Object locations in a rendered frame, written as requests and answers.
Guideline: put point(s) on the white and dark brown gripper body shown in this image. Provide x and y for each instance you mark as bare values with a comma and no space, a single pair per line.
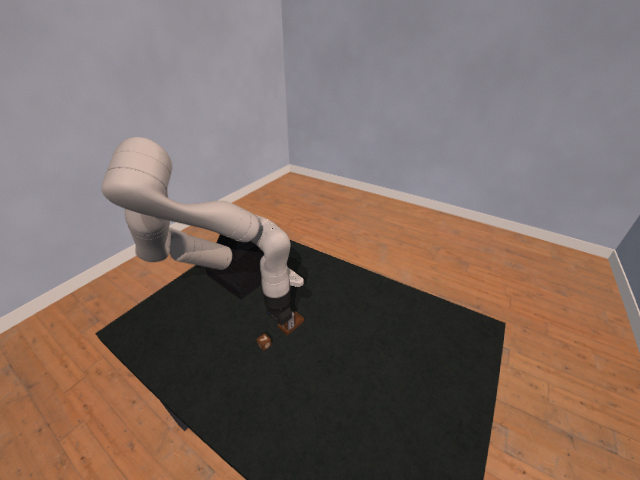
277,297

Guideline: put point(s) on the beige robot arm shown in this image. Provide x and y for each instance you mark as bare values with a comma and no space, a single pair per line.
137,179

